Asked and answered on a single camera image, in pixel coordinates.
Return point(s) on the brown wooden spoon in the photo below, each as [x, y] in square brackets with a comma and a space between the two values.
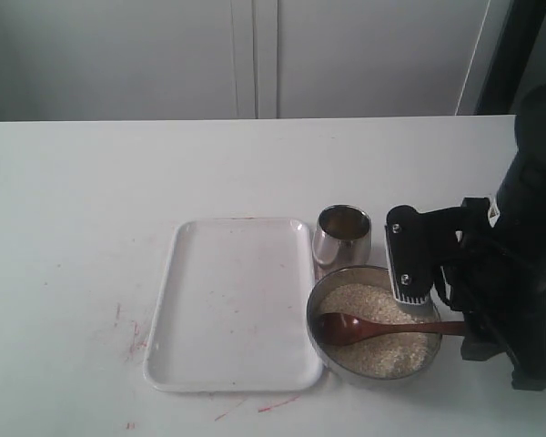
[340, 329]

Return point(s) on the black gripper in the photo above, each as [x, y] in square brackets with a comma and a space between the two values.
[501, 295]

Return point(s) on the white rectangular tray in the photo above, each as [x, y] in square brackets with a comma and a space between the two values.
[231, 311]

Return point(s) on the wide steel rice bowl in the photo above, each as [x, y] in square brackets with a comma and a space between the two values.
[366, 275]

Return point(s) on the beige granular powder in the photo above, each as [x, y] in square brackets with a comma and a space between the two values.
[384, 357]

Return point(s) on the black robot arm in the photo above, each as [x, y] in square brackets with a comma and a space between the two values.
[517, 212]

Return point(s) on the small steel cup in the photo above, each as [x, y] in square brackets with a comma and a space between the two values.
[342, 237]

